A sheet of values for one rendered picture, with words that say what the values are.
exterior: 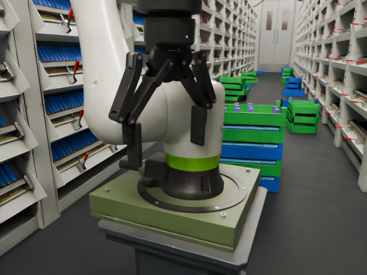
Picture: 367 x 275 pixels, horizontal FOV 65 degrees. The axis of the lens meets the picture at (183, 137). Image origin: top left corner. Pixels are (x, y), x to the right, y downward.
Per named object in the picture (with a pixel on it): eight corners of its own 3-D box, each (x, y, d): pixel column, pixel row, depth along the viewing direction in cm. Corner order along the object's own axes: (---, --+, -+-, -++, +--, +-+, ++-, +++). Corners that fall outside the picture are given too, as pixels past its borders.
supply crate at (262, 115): (215, 123, 129) (216, 106, 127) (218, 114, 148) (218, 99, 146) (285, 126, 124) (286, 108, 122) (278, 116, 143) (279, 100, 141)
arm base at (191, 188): (106, 183, 67) (105, 159, 66) (139, 164, 81) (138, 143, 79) (213, 205, 58) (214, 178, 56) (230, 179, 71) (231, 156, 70)
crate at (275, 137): (215, 140, 131) (215, 123, 129) (217, 129, 150) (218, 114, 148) (283, 143, 127) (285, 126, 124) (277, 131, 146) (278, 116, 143)
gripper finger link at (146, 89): (176, 64, 42) (171, 57, 41) (136, 128, 40) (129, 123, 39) (159, 61, 45) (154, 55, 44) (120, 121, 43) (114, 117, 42)
